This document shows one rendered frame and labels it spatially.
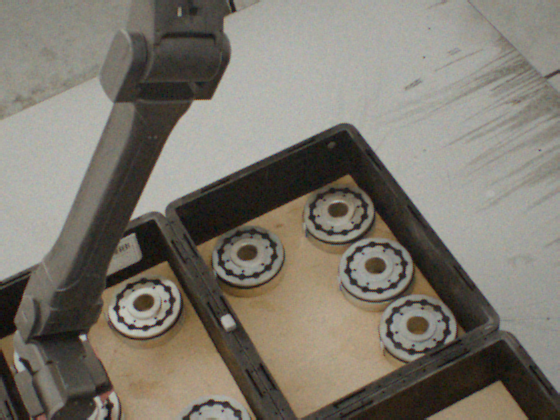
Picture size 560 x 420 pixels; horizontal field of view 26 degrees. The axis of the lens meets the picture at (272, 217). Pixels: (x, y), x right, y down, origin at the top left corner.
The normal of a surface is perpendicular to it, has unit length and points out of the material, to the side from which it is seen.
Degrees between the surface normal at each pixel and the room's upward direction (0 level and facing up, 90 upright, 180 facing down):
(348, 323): 0
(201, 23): 62
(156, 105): 94
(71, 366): 31
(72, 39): 0
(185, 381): 0
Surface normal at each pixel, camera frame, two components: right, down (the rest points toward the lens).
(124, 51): -0.81, 0.08
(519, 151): -0.11, -0.59
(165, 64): 0.55, 0.48
